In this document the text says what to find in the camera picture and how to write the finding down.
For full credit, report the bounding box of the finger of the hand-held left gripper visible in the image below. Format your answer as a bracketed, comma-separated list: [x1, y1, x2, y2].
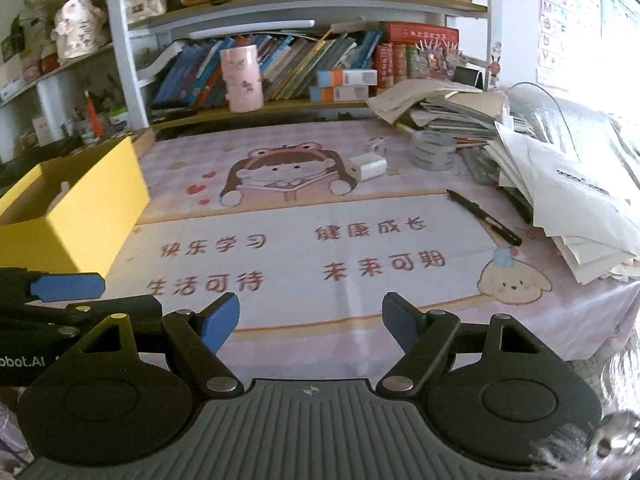
[0, 295, 163, 339]
[0, 267, 107, 306]

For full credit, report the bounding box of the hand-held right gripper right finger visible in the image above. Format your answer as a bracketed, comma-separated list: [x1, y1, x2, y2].
[376, 291, 566, 396]

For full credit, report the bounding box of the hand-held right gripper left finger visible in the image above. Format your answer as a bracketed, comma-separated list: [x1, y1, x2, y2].
[60, 291, 245, 395]

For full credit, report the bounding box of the yellow cardboard box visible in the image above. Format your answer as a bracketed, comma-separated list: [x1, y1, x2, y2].
[0, 135, 151, 282]

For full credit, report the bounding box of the pink cloth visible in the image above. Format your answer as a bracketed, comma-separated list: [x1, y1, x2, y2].
[0, 399, 32, 480]

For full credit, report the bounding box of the black pen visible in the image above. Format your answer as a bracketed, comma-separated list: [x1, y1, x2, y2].
[445, 188, 524, 247]

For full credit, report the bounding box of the white charger block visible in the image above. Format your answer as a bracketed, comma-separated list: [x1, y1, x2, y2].
[348, 154, 389, 182]

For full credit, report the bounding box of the grey tape roll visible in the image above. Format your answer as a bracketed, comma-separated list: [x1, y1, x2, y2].
[409, 128, 457, 171]

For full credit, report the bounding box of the red candle stick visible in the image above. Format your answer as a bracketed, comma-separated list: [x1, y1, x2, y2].
[84, 90, 104, 139]

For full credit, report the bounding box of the white low shelf unit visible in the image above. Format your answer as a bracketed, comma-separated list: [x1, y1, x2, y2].
[0, 42, 142, 162]

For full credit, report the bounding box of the pile of papers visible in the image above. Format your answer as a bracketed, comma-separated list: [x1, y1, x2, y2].
[366, 79, 640, 287]

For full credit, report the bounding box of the white wooden bookshelf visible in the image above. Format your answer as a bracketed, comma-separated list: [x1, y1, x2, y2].
[102, 0, 502, 132]

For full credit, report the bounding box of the orange blue white box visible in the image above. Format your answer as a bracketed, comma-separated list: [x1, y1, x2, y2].
[308, 85, 371, 104]
[315, 68, 379, 88]

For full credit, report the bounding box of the pink cylinder cup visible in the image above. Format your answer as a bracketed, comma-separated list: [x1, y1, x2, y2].
[220, 44, 265, 114]

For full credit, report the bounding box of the shiny metal knob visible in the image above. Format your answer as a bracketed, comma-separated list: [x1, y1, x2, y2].
[594, 409, 640, 467]

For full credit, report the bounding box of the black folded stand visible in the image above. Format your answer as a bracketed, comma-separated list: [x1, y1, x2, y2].
[452, 65, 485, 92]

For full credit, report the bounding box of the white pink ceramic figure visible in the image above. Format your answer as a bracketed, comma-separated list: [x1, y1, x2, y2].
[51, 0, 107, 64]

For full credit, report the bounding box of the row of slanted books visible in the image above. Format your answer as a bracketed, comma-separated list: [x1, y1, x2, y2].
[150, 30, 386, 111]

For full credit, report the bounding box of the red boxed book set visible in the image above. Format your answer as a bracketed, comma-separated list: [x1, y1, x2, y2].
[382, 22, 460, 87]

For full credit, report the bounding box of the alphabet wall poster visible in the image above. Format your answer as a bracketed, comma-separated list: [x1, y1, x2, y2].
[537, 0, 607, 92]

